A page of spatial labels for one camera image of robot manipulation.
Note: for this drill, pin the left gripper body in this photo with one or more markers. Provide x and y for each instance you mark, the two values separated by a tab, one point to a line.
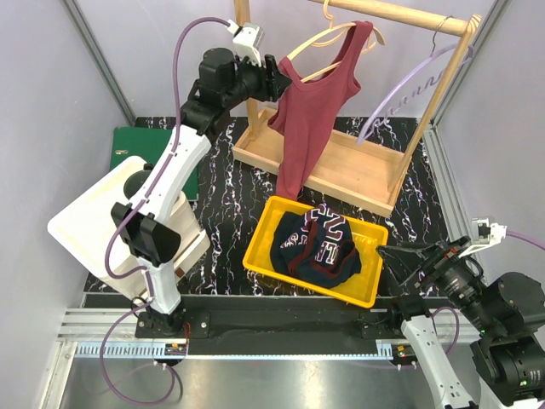
254	81

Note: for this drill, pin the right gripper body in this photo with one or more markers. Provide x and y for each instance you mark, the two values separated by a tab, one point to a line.
454	274

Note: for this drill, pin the navy tank top maroon trim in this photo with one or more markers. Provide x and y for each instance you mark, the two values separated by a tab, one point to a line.
316	247

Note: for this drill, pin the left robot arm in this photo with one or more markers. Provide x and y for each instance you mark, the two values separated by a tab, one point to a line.
224	81

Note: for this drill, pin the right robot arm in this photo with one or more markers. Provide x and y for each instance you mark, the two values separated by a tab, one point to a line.
506	314

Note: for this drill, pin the wooden clothes hanger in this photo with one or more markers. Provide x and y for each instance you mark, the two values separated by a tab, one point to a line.
334	33

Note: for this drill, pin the wooden clothes rack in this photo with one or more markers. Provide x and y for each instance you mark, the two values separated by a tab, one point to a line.
369	175

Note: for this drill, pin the green folder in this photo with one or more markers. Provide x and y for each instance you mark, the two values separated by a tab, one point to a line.
148	144

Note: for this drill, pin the dark grey cup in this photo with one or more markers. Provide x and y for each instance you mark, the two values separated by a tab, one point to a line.
133	184

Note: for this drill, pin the white wooden storage box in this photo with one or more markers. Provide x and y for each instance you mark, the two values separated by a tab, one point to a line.
85	227

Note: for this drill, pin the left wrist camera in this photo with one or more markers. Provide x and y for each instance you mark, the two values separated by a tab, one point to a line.
247	41

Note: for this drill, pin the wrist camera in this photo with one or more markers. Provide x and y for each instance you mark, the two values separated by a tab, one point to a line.
484	233
247	41

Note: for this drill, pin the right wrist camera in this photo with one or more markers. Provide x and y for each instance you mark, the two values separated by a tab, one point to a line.
484	233

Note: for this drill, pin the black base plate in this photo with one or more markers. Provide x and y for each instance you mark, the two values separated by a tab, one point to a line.
260	327

